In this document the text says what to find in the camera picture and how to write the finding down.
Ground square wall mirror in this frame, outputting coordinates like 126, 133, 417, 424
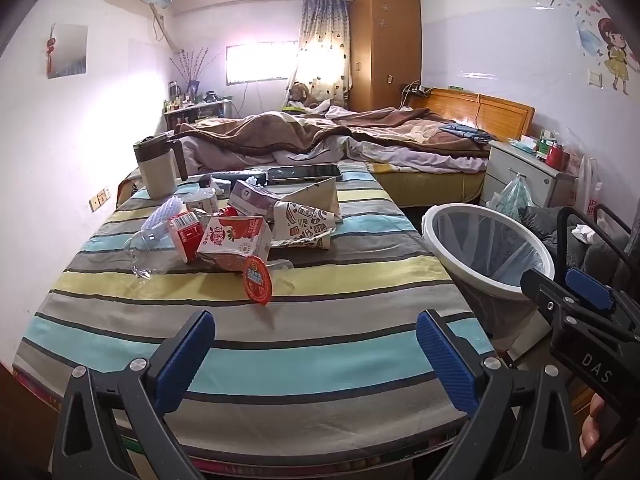
46, 23, 89, 79

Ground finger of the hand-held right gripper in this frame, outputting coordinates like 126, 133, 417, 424
520, 269, 577, 332
566, 266, 640, 333

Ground patterned curtain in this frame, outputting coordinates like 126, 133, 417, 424
297, 0, 351, 108

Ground blue folded cloth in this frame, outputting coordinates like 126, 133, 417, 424
440, 122, 493, 143

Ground vase with bare branches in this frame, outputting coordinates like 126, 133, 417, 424
170, 47, 221, 96

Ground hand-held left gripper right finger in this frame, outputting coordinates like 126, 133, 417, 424
416, 309, 583, 480

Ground red can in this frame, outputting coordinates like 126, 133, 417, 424
545, 142, 568, 170

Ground white nightstand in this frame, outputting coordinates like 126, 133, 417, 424
486, 140, 576, 208

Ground crushed bottle with red label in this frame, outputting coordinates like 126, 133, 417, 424
124, 209, 211, 281

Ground white bin with black liner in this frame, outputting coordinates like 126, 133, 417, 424
421, 203, 557, 361

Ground red round foil lid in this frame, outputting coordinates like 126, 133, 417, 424
242, 256, 273, 306

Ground cartoon girl wall sticker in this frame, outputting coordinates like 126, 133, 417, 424
575, 17, 640, 96

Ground person's right hand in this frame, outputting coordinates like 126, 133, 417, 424
580, 392, 608, 461

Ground window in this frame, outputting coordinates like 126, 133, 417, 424
225, 42, 301, 86

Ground green patterned plastic bag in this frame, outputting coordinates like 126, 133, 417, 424
487, 172, 536, 221

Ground red milk carton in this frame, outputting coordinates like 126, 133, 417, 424
197, 214, 272, 271

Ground black smartphone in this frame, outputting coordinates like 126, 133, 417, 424
266, 163, 343, 182

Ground brown blanket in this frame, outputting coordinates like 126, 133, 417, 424
177, 105, 493, 158

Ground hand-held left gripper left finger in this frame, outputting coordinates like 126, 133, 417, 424
52, 309, 221, 480

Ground wooden bed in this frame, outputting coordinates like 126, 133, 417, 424
172, 87, 536, 208

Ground pale lilac quilt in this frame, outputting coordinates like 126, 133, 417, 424
180, 135, 488, 173

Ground wooden wardrobe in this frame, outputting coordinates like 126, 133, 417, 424
348, 0, 423, 112

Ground grey padded chair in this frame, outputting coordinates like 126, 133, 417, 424
520, 205, 640, 286

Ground green boxes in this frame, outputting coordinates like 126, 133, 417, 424
520, 130, 558, 153

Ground white plastic bag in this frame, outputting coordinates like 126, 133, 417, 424
575, 155, 603, 211

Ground shelf with small items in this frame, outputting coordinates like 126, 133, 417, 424
164, 99, 233, 131

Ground brown teddy bear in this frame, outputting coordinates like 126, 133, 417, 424
287, 82, 318, 108

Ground printed white paper bag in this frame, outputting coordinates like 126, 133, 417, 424
270, 200, 337, 250

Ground row of bottles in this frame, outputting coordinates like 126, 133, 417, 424
164, 80, 231, 111

